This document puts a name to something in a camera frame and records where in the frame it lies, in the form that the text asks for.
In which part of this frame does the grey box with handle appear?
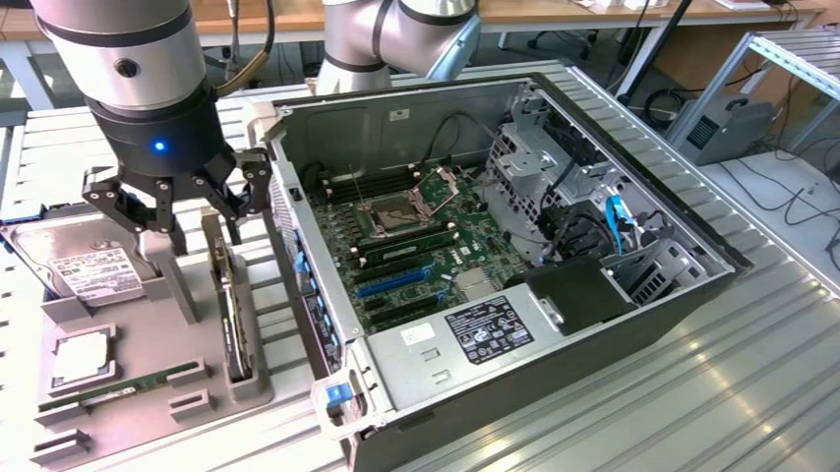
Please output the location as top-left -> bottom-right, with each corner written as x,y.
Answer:
681,95 -> 782,167

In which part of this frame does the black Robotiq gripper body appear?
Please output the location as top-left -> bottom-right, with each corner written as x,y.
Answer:
87,87 -> 238,186

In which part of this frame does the beige arm hose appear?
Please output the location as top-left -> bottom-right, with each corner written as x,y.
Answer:
210,0 -> 278,95

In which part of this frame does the blue expansion slot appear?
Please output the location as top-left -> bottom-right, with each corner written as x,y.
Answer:
356,267 -> 429,300

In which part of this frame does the graphics card with black cooler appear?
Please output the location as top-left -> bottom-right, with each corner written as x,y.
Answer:
199,206 -> 257,384

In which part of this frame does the CPU socket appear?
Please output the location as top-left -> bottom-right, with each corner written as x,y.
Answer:
357,194 -> 440,243

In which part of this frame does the open black PC case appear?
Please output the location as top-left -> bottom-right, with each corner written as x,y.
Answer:
241,71 -> 756,472

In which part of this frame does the silver disk bay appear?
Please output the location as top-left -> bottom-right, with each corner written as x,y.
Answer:
600,230 -> 737,307

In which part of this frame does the black power wire bundle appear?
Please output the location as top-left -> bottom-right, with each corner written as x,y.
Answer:
536,199 -> 617,266

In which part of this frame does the black slanted pole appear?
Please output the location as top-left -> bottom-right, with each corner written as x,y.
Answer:
615,0 -> 696,107

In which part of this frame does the thin wire locking lever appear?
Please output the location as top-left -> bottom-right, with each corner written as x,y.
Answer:
350,164 -> 370,210

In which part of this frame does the dangling black cable with plug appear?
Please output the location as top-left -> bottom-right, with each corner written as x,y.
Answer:
222,0 -> 242,89

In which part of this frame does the metal socket cover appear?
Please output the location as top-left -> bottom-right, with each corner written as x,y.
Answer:
410,165 -> 465,223

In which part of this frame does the black looping cable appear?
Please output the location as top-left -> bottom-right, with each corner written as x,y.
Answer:
420,111 -> 496,166

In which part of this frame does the black expansion slot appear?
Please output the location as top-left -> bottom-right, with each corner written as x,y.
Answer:
368,307 -> 442,330
352,254 -> 422,284
362,293 -> 440,317

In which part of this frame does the black RAM slot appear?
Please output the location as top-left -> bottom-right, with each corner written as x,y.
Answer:
325,182 -> 421,206
324,176 -> 421,199
322,171 -> 420,193
321,165 -> 418,186

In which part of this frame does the silver hard disk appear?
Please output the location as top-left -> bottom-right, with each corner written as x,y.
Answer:
11,215 -> 165,310

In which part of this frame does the grey power supply unit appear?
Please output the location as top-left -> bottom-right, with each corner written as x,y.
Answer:
362,282 -> 568,415

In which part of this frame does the aluminium frame slat table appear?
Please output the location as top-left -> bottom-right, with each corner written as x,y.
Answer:
661,28 -> 840,154

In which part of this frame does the green motherboard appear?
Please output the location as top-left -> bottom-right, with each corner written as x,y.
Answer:
306,164 -> 535,336

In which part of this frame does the office chair base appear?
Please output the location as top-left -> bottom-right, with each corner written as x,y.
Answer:
497,28 -> 600,61

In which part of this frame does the black plastic shroud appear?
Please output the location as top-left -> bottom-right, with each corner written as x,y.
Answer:
502,255 -> 644,339

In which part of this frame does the blue data wire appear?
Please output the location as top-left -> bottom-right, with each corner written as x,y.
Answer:
604,193 -> 637,258

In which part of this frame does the silver CPU chip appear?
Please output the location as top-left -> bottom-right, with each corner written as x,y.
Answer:
51,334 -> 113,383

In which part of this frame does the black coiled cable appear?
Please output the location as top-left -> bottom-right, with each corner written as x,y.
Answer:
643,87 -> 688,127

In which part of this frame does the silver chipset heatsink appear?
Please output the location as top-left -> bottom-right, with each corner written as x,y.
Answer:
454,268 -> 498,302

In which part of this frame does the green RAM stick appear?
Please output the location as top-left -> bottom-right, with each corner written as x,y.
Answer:
357,226 -> 458,266
38,361 -> 202,414

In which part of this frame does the grey plastic parts rack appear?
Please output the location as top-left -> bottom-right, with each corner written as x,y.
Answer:
24,226 -> 275,467

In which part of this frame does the hard disk drive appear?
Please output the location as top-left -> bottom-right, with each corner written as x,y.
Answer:
0,204 -> 153,302

